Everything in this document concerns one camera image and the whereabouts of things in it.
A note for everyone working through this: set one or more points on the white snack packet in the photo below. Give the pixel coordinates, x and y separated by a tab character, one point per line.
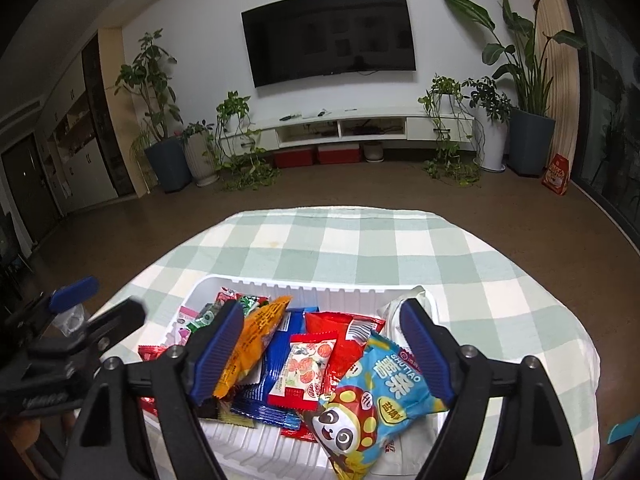
395	310

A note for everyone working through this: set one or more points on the black snack packet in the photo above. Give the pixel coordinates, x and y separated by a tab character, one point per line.
207	410

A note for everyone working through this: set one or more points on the shiny red snack packet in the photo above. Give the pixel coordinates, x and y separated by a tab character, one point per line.
325	322

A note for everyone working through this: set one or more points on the red green striped packet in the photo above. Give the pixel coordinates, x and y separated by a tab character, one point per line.
250	302

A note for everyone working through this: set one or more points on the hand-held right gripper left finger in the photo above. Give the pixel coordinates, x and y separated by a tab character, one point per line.
220	355

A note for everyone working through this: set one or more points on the teal stool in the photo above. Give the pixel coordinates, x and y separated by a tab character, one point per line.
621	432

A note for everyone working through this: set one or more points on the glass sliding door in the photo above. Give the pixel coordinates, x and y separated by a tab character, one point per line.
610	110

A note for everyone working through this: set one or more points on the red storage box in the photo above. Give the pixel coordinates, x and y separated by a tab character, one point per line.
338	153
294	157

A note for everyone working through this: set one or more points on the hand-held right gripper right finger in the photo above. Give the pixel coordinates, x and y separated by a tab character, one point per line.
425	355

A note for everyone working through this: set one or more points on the white trash bin with bag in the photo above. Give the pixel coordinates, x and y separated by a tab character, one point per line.
70	321

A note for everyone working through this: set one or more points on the red paper bag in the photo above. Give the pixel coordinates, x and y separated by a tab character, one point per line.
556	175

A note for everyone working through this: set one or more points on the leafy tree in blue pot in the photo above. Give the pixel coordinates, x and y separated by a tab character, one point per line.
167	165

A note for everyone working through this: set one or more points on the green pink candy packet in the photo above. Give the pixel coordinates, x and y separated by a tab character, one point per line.
200	321

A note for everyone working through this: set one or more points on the wall television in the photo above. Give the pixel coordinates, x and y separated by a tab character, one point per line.
330	35

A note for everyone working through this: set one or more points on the trailing pothos plant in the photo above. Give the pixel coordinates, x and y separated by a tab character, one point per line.
245	155
447	125

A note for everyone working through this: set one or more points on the broad-leaf plant in blue pot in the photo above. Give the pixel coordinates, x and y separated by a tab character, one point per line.
532	140

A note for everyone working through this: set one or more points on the green striped snack packet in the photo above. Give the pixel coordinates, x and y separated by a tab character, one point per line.
395	390

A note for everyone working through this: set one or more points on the small plant in ribbed pot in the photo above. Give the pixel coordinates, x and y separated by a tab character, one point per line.
202	160

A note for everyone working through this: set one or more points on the orange snack packet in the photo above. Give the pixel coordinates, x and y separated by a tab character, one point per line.
255	340

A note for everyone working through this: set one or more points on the person's left hand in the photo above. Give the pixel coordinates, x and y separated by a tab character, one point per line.
15	437

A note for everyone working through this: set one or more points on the red textured snack packet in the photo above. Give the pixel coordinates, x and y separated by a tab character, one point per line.
152	352

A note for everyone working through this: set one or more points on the white jar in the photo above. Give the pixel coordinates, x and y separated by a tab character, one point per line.
373	152

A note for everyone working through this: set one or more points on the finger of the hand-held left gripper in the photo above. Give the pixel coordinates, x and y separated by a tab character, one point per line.
117	322
72	292

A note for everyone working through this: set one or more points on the blue snack packet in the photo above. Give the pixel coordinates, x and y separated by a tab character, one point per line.
275	360

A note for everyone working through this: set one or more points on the bushy plant in white pot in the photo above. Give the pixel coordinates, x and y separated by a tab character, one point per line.
492	130

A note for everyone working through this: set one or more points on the white wall cupboard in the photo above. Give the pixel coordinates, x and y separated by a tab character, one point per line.
85	150

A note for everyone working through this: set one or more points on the white plastic tray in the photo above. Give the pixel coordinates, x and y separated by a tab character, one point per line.
260	455

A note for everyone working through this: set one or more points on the small strawberry print packet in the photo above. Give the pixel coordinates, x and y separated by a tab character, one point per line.
300	370

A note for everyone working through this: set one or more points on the white television cabinet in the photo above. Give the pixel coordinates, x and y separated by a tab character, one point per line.
310	127

